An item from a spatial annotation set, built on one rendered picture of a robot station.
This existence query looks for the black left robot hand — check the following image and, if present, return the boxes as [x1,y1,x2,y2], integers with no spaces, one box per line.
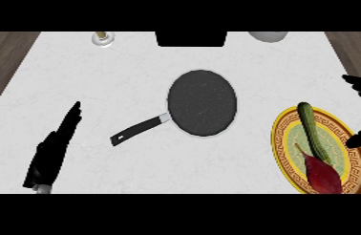
[20,100,84,192]

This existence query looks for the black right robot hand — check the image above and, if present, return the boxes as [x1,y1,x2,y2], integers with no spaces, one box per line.
[342,74,361,149]

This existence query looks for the green squash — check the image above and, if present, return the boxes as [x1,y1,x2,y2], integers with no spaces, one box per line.
[296,101,334,166]

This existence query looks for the yellow patterned plate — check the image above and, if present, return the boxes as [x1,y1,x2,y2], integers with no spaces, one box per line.
[269,105,361,195]

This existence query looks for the black frying pan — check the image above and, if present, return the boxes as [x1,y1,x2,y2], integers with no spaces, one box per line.
[109,69,239,147]

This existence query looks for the pale grey bowl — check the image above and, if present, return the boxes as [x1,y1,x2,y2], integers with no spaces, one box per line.
[246,32,289,44]

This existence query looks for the dark red vegetable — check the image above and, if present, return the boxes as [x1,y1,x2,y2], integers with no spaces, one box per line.
[293,142,345,195]

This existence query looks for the black appliance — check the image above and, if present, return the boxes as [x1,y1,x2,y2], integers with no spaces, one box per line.
[153,32,228,48]

